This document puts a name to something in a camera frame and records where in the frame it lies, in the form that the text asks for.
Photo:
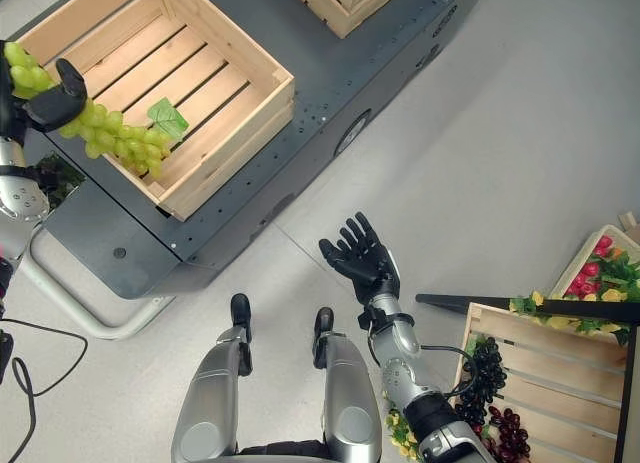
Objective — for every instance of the pale wooden block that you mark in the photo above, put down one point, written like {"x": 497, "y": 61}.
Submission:
{"x": 631, "y": 220}

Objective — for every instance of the yellow green foliage sprig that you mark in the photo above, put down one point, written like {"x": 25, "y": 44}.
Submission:
{"x": 400, "y": 428}

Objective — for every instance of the wooden slatted fruit crate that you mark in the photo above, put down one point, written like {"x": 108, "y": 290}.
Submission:
{"x": 560, "y": 378}

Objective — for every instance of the small wooden crate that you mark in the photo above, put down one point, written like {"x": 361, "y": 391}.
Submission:
{"x": 345, "y": 3}

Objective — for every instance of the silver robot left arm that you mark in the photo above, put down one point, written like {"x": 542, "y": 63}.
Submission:
{"x": 20, "y": 198}

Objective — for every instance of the dark purple grape bunch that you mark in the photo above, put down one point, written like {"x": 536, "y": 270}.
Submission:
{"x": 482, "y": 378}

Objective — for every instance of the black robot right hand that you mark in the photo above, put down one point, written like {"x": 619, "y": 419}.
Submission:
{"x": 362, "y": 263}

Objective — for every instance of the large empty wooden crate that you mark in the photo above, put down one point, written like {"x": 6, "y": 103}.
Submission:
{"x": 200, "y": 83}

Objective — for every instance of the dark green leafy plant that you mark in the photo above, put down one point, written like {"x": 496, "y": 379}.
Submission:
{"x": 57, "y": 175}

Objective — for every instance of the white tubular frame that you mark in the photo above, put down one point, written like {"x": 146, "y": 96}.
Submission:
{"x": 115, "y": 323}

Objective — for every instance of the silver robot right leg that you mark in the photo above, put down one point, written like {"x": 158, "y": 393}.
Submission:
{"x": 350, "y": 398}

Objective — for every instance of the dark grey wheeled platform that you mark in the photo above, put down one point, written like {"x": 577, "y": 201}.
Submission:
{"x": 320, "y": 73}

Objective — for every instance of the dark robot torso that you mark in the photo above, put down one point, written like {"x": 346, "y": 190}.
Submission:
{"x": 280, "y": 453}

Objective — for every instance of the red grape bunch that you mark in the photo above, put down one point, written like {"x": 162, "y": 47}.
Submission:
{"x": 512, "y": 433}

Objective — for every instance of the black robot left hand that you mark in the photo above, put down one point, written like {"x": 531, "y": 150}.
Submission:
{"x": 52, "y": 108}

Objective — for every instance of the black platform wheel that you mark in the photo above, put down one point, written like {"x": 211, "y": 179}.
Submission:
{"x": 352, "y": 133}

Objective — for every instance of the green grape bunch with leaf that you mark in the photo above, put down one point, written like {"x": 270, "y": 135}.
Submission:
{"x": 107, "y": 133}

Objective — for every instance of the white crate with red fruits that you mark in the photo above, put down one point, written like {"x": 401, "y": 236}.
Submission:
{"x": 595, "y": 268}

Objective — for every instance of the yellow fruits with green leaves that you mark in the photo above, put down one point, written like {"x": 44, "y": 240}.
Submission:
{"x": 590, "y": 325}

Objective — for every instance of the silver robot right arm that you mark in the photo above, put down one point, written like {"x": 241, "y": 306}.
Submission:
{"x": 405, "y": 368}

